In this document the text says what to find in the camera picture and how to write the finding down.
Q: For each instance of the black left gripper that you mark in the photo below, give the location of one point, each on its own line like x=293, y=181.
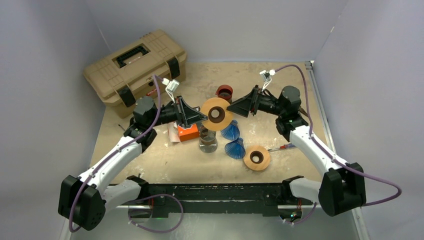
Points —
x=185, y=114

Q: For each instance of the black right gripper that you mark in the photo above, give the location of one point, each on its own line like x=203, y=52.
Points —
x=251, y=102

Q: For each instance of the wooden dripper ring holder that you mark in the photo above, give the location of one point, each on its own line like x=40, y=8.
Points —
x=218, y=117

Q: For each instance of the blue glass dripper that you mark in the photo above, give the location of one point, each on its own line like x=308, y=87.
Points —
x=235, y=149
x=231, y=132

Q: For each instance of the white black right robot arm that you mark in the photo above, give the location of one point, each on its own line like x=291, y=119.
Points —
x=342, y=187

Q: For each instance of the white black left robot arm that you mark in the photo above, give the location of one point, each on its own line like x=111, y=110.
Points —
x=84, y=200

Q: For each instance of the black orange coffee filter box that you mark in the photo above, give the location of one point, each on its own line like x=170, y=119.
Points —
x=189, y=133

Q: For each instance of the white paper coffee filters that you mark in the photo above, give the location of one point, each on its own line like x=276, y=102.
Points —
x=173, y=132

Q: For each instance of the dark carafe with red rim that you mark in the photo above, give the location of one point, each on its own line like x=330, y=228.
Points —
x=225, y=92

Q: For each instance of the clear glass carafe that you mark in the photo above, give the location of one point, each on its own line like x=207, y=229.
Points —
x=207, y=140

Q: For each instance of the tan plastic toolbox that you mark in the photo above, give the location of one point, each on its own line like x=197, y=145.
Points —
x=126, y=75

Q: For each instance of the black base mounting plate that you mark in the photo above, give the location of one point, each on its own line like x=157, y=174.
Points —
x=266, y=199

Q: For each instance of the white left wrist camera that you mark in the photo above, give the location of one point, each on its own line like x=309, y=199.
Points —
x=171, y=86

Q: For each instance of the red handled screwdriver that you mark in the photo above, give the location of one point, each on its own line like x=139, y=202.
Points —
x=282, y=147

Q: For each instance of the aluminium frame rail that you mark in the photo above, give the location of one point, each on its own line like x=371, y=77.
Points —
x=68, y=229

